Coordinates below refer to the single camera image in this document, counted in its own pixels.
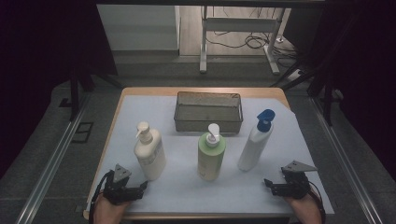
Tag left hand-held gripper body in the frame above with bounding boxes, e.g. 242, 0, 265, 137
102, 163, 142, 205

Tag person's left hand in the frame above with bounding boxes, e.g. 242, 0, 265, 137
92, 195, 132, 224

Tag white metal desk frame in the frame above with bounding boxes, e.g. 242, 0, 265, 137
199, 5, 281, 76

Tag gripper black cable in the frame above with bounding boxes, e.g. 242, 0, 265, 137
307, 180, 327, 224
88, 170, 115, 224

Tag cream pump bottle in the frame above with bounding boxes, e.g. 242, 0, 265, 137
134, 120, 167, 182

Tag dark curtain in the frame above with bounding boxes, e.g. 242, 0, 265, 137
0, 0, 119, 180
282, 0, 396, 174

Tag white spray bottle blue trigger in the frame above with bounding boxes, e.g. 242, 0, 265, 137
237, 108, 276, 173

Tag green pump bottle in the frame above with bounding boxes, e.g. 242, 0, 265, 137
197, 123, 227, 182

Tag person's right hand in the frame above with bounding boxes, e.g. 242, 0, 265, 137
284, 189, 323, 224

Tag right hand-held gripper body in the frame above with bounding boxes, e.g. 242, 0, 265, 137
280, 160, 318, 201

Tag aluminium rail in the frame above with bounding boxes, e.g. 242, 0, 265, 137
14, 92, 92, 224
310, 96, 385, 224

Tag black metal stand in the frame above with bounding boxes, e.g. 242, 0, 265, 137
68, 52, 125, 123
270, 12, 359, 127

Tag white paper sheet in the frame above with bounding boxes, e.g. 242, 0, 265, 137
85, 94, 336, 216

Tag white cabinet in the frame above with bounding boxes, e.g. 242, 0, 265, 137
96, 4, 182, 52

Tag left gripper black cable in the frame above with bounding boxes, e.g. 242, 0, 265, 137
88, 170, 115, 224

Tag white power strip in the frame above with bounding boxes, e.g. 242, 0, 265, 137
285, 69, 304, 83

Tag metal mesh basket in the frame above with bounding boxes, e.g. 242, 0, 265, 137
173, 91, 244, 135

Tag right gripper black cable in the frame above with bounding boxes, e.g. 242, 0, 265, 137
307, 180, 327, 224

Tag black floor cables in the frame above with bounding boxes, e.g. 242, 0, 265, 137
205, 6, 301, 68

